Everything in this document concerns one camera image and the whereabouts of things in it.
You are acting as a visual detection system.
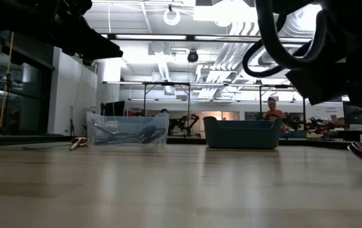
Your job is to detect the clear plastic bin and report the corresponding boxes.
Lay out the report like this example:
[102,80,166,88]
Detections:
[85,110,170,147]

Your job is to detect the dark teal plastic bin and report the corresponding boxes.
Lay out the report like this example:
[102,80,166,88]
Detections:
[202,116,283,149]

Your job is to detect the black background table frame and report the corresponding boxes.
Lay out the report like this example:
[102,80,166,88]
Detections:
[259,84,307,130]
[142,81,191,137]

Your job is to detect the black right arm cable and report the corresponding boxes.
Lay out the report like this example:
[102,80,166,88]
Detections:
[242,0,330,79]

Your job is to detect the white ring light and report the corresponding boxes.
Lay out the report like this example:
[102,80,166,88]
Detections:
[163,8,181,27]

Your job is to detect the black dome camera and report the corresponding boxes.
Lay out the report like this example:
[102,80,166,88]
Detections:
[186,49,200,63]

